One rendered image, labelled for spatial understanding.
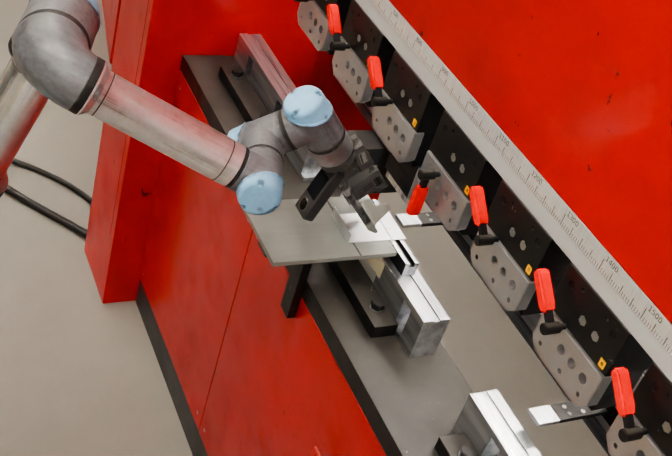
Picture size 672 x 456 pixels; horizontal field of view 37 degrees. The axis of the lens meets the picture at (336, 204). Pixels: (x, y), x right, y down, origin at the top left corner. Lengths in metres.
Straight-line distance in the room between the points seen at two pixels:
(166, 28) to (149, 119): 1.03
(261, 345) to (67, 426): 0.75
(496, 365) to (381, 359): 1.49
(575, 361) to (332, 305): 0.62
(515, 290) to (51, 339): 1.73
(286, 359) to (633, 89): 1.04
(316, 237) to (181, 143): 0.43
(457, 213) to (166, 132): 0.51
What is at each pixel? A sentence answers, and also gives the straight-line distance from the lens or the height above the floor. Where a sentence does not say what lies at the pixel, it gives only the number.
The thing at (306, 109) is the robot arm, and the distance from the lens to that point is 1.73.
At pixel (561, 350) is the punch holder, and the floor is 1.21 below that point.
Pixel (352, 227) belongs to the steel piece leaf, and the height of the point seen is 1.00.
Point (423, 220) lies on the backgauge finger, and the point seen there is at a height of 1.01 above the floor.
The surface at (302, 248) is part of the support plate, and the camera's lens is 1.91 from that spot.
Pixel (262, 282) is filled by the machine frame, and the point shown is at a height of 0.72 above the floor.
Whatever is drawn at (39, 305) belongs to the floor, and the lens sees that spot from 3.14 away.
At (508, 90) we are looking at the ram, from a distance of 1.63.
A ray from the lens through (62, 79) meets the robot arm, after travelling 1.59.
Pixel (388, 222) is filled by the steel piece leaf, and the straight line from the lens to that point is 2.05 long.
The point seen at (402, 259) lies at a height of 1.00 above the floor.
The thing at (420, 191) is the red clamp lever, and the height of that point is 1.21.
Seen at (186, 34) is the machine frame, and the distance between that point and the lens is 2.65.
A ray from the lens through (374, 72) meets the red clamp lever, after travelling 1.91.
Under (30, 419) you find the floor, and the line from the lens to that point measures 2.85.
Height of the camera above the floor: 2.17
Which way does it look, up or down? 35 degrees down
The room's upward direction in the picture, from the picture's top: 18 degrees clockwise
